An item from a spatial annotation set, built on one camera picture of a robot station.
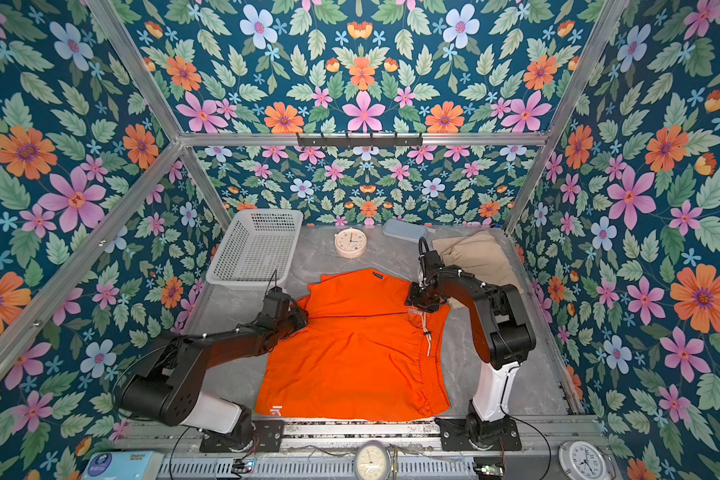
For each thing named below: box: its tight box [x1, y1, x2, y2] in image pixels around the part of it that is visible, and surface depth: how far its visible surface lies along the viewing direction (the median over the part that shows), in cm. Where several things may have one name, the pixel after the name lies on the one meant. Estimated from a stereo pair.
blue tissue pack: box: [82, 451, 165, 480], surface depth 67 cm
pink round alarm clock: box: [334, 227, 367, 259], surface depth 113 cm
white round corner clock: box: [558, 441, 616, 480], surface depth 69 cm
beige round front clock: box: [354, 439, 389, 480], surface depth 69 cm
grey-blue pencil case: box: [382, 218, 427, 243], surface depth 120 cm
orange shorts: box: [255, 268, 451, 422], surface depth 88 cm
